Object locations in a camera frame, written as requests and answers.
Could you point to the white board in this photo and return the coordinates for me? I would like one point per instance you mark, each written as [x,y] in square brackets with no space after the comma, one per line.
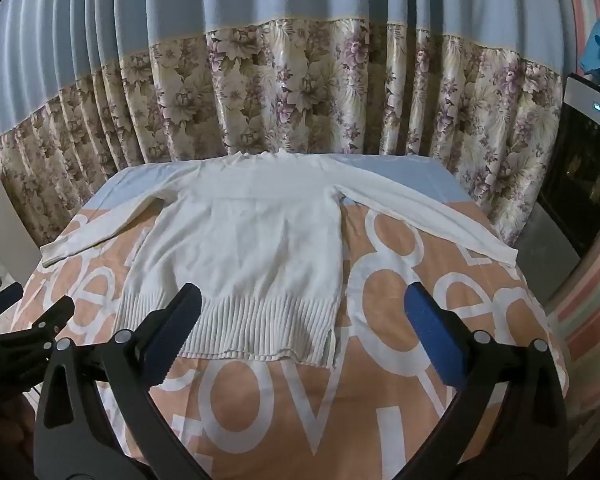
[7,220]

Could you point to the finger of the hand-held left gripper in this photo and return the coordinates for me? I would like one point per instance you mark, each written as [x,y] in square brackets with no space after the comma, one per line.
[7,294]
[40,324]

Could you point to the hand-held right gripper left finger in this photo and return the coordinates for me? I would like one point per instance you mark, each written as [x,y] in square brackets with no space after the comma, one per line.
[176,331]

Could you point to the white knit sweater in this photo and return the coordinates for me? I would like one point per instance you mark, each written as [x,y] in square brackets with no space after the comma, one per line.
[252,240]

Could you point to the black and silver appliance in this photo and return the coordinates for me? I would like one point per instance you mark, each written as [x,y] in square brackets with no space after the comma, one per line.
[577,170]

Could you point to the orange and blue printed bedsheet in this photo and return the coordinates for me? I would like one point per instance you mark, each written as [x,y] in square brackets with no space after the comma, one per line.
[380,310]

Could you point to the blue floral curtain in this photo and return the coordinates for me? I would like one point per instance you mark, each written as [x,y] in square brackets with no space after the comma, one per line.
[300,85]

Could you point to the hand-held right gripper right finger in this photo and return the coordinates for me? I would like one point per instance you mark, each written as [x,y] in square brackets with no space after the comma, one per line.
[432,332]

